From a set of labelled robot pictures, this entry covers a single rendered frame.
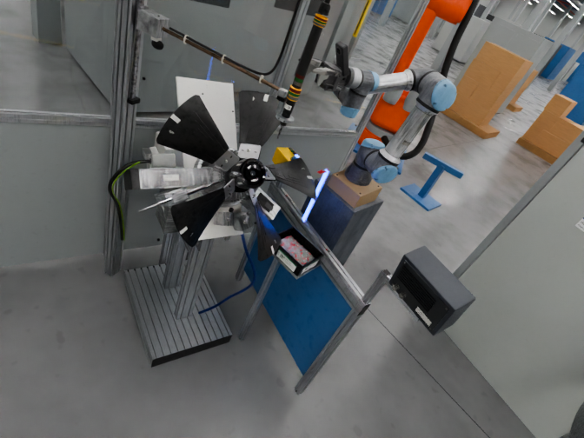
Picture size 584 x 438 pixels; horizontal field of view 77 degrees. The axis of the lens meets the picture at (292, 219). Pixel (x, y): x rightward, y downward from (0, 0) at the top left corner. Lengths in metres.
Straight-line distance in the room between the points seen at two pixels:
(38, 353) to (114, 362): 0.35
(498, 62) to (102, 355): 8.58
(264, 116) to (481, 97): 7.89
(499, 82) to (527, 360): 6.88
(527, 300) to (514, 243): 0.38
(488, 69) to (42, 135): 8.38
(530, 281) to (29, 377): 2.89
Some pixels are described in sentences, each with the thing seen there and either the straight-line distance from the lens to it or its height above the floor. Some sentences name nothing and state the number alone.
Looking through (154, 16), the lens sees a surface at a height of 1.56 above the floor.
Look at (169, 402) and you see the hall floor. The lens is 2.16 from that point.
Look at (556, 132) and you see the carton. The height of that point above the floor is 0.58.
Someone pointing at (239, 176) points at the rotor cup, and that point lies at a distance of 1.42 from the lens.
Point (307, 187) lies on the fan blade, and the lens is 1.63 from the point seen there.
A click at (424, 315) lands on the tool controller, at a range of 1.48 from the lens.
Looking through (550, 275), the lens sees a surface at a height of 0.91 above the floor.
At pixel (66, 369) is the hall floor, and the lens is 2.25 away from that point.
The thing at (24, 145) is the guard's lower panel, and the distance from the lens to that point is 2.08.
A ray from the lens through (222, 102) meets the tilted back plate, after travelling 1.75.
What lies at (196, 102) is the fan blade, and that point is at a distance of 1.39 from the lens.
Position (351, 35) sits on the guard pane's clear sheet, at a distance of 2.44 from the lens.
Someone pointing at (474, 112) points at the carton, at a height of 0.34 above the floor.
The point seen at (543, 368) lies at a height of 0.41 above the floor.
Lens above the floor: 1.98
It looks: 36 degrees down
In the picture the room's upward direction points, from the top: 25 degrees clockwise
